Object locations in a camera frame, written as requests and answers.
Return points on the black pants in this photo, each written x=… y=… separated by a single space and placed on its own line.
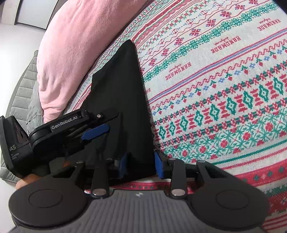
x=125 y=100

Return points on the person's left hand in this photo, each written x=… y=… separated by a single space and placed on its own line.
x=27 y=181

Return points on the patterned knit-print bed cover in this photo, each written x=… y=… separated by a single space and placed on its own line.
x=213 y=89

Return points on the padded grey headboard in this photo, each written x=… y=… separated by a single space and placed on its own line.
x=21 y=89

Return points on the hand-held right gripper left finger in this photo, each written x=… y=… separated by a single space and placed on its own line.
x=122 y=165

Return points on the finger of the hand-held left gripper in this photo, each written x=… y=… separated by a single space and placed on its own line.
x=96 y=118
x=96 y=132

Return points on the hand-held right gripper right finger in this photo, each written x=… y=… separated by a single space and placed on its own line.
x=159 y=165

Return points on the pink fleece blanket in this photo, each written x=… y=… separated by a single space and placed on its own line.
x=74 y=44

